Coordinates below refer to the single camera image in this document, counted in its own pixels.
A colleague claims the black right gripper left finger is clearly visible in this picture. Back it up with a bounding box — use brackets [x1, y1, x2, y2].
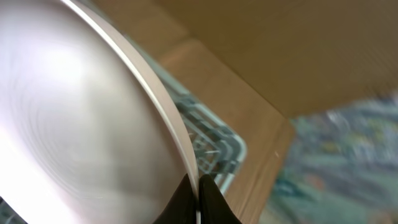
[153, 174, 197, 224]

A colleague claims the white plate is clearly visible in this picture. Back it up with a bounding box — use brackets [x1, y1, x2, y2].
[1, 1, 198, 223]

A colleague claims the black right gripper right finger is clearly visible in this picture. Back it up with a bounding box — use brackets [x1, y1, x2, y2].
[199, 174, 242, 224]

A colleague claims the grey dish rack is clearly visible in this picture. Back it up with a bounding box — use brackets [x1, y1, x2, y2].
[1, 37, 246, 223]

